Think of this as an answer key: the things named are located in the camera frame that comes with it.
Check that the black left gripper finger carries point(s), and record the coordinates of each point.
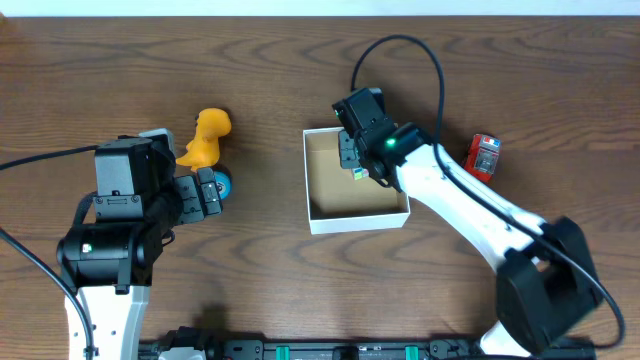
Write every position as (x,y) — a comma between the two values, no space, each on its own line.
(190,193)
(210,194)

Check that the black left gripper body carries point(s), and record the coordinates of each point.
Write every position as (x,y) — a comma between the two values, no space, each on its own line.
(189,200)

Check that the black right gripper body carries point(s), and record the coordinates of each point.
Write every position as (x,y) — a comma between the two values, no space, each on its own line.
(347,148)

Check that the multicoloured puzzle cube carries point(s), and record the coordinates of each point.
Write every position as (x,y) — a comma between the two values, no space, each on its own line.
(359,173)

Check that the red toy truck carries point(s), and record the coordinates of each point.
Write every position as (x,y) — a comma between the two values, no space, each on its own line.
(482,157)

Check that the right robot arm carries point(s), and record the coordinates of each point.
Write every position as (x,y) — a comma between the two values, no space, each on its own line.
(546,280)

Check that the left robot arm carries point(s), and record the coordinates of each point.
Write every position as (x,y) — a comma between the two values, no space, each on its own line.
(107,256)

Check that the blue ball with face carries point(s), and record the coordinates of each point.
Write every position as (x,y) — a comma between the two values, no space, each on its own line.
(223,184)

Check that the white cardboard box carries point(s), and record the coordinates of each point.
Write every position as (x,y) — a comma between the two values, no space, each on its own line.
(336,201)

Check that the orange toy dinosaur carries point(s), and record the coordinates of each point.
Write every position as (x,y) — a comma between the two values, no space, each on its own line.
(204,149)

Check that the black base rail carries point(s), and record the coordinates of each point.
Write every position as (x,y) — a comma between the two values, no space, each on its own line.
(192,343)

